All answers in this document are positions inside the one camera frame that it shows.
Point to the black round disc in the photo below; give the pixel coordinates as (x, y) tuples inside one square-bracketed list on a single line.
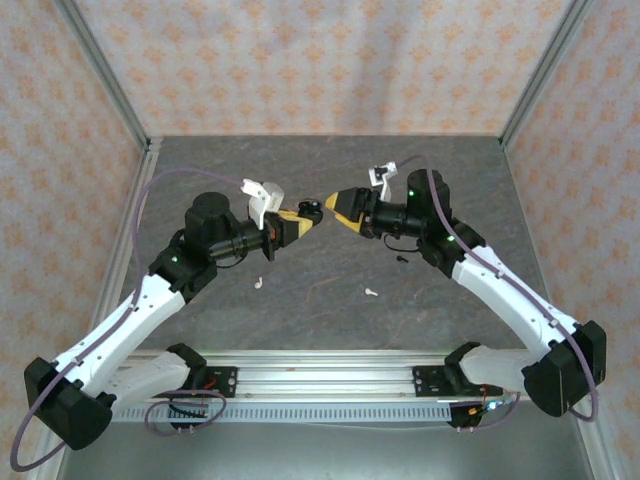
[(306, 206)]

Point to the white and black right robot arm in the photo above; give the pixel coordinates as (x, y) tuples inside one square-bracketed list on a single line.
[(500, 290)]

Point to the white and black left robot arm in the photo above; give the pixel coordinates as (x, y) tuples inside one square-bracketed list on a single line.
[(115, 325)]

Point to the small lit circuit board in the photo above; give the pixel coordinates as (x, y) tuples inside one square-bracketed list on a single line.
[(487, 406)]

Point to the grey metal panel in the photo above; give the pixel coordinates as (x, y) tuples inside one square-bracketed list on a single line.
[(320, 455)]

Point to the aluminium side rail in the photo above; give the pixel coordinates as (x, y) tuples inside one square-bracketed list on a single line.
[(595, 450), (142, 180)]

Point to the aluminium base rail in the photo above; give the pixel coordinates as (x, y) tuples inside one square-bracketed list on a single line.
[(325, 375)]

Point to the aluminium frame post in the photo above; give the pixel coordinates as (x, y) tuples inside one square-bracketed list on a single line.
[(100, 75), (545, 70)]

